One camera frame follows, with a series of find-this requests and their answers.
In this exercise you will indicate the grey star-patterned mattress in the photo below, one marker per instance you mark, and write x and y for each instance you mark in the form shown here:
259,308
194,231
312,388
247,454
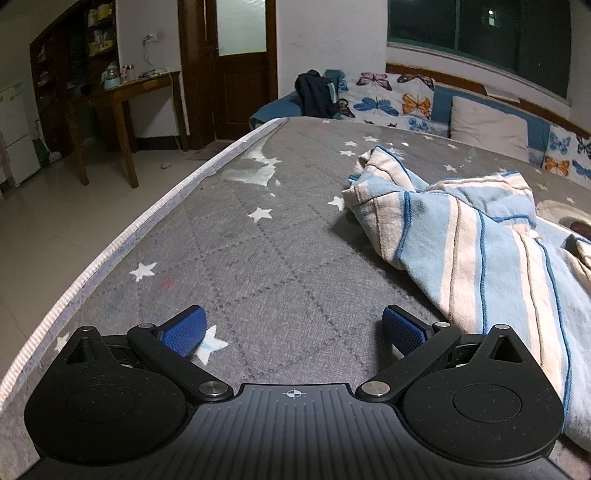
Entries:
258,237

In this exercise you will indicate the blue white striped shirt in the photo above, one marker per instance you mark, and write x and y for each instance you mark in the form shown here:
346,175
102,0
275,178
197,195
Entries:
476,248

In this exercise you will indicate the grey plain pillow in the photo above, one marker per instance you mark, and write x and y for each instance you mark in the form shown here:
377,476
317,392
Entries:
490,129

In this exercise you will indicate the white wall socket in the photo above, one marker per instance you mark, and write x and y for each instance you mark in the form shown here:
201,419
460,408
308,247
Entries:
150,38

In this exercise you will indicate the dark blue backpack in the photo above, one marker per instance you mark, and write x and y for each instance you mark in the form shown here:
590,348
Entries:
318,94

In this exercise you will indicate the butterfly-patterned white cushion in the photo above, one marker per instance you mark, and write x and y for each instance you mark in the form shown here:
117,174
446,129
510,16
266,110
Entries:
388,100

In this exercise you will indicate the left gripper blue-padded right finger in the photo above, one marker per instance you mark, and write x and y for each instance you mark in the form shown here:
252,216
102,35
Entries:
426,349

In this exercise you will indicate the dark green-framed window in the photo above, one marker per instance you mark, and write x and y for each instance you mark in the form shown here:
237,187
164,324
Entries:
531,39

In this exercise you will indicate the white refrigerator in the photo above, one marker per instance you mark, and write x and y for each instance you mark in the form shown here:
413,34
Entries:
19,160

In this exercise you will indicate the light green kettle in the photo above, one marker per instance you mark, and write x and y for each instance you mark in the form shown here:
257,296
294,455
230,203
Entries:
110,77

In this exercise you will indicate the dark wooden shelf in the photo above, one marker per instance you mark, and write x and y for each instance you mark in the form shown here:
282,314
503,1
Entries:
68,59

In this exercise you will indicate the wooden side table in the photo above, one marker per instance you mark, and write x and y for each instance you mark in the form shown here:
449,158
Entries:
117,101

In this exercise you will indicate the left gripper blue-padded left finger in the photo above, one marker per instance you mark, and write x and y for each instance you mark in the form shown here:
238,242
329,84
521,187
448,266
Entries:
167,348

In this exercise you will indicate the brown wooden door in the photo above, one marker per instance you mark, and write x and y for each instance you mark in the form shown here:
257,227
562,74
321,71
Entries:
228,64

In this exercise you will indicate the blue sofa bench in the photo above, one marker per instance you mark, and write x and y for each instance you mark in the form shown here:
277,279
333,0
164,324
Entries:
538,127

